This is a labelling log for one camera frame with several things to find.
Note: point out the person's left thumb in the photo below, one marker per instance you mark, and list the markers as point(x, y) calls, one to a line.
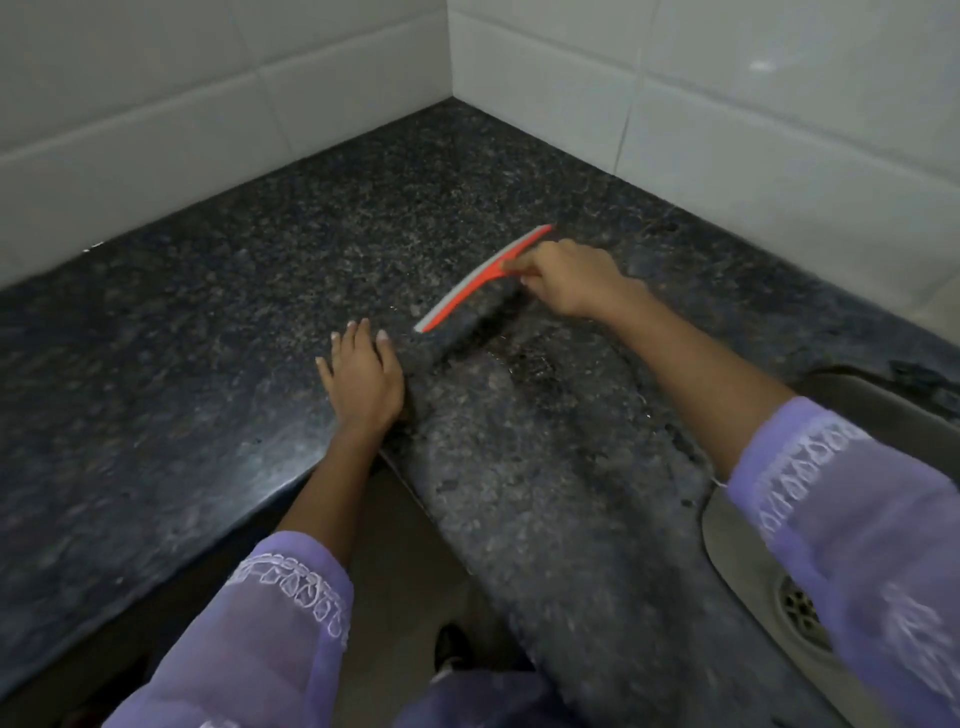
point(391, 358)

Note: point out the steel sink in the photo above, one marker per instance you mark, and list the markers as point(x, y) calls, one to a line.
point(739, 551)

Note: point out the person's left hand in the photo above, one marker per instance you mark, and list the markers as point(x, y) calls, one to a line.
point(366, 390)

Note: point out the person's left little finger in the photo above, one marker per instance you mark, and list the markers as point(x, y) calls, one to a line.
point(325, 375)

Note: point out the person's left purple embroidered sleeve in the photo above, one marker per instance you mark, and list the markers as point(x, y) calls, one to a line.
point(255, 645)

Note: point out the person's left forearm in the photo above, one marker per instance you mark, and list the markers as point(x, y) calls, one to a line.
point(337, 491)

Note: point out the red squeegee with grey blade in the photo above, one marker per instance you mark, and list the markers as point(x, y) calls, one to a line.
point(469, 289)

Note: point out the person's left middle finger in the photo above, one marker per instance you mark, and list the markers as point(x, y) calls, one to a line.
point(351, 342)

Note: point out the person's right hand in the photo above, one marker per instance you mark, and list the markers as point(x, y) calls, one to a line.
point(583, 279)

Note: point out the metal sink drain strainer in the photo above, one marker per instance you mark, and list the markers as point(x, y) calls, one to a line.
point(801, 609)

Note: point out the person's right forearm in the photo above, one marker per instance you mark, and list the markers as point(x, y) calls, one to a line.
point(709, 375)

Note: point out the person's right fingers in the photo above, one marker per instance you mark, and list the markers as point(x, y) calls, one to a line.
point(541, 267)

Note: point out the person's purple embroidered sleeve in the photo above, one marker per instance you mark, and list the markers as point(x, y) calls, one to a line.
point(862, 525)
point(255, 645)

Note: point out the person's right purple embroidered sleeve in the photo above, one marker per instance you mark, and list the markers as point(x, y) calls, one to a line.
point(862, 525)

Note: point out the black shoe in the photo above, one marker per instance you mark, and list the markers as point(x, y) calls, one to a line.
point(451, 649)

